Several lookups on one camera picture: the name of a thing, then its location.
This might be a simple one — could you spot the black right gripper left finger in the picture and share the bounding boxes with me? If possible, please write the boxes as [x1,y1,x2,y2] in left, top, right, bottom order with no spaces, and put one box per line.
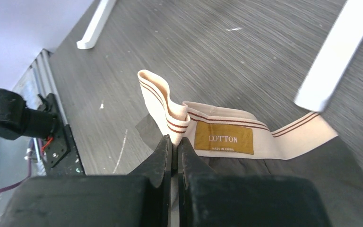
[0,136,172,227]

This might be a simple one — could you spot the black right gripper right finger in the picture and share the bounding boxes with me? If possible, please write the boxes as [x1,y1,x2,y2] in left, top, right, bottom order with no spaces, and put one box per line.
[178,138,331,227]

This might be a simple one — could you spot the grey-brown underwear with beige waistband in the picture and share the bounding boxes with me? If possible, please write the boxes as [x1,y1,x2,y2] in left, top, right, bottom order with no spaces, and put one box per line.
[136,70,363,227]

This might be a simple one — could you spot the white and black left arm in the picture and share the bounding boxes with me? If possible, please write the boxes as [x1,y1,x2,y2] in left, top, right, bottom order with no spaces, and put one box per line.
[0,88,63,140]

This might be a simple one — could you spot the white and metal clothes rack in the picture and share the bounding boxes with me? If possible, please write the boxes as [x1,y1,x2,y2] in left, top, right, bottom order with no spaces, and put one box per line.
[78,0,363,118]

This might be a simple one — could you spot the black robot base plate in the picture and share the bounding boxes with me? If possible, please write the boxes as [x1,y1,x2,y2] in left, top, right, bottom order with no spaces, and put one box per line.
[38,93,85,176]

